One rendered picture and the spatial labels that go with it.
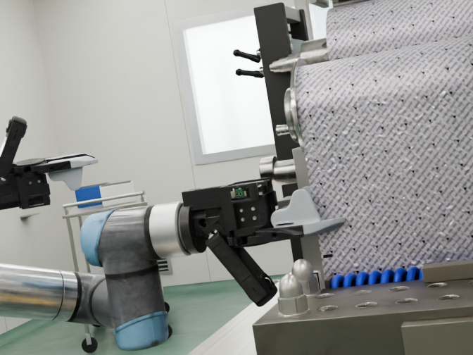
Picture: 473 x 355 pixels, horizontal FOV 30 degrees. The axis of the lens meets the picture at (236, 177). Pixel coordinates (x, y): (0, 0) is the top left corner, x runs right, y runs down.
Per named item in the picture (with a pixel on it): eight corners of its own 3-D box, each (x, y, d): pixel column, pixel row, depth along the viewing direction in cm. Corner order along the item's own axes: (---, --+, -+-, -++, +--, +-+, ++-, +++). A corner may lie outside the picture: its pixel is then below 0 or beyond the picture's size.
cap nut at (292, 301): (283, 310, 101) (276, 272, 101) (314, 308, 100) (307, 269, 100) (274, 319, 97) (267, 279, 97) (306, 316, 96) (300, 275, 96)
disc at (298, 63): (326, 137, 128) (302, 42, 122) (329, 136, 128) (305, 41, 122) (310, 187, 116) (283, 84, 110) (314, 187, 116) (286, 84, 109)
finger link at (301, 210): (333, 185, 109) (263, 194, 112) (341, 232, 109) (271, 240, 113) (339, 182, 112) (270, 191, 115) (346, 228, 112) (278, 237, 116)
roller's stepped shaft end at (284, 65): (274, 77, 147) (272, 58, 147) (309, 71, 145) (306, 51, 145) (269, 77, 144) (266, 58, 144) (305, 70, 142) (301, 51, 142)
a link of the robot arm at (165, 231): (154, 263, 117) (177, 252, 125) (186, 260, 116) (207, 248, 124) (145, 208, 117) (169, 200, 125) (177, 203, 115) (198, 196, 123)
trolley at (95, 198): (91, 327, 643) (67, 188, 638) (170, 313, 648) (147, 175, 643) (82, 356, 552) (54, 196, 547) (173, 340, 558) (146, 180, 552)
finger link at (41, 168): (72, 167, 165) (25, 173, 164) (70, 157, 165) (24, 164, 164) (70, 170, 161) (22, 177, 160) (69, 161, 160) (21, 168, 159)
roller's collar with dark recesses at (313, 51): (313, 80, 147) (307, 42, 147) (348, 75, 145) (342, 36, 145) (304, 80, 141) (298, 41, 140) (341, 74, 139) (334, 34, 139)
